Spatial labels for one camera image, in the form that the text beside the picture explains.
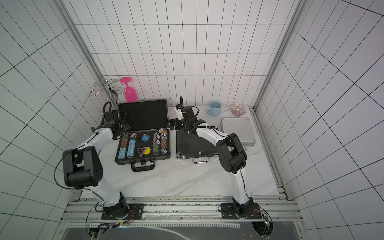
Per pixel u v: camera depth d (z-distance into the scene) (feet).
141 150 2.95
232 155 1.75
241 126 3.30
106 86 3.03
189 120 2.44
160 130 3.23
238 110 3.85
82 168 1.54
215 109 3.64
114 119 2.42
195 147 3.01
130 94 3.45
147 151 2.97
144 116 3.30
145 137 3.20
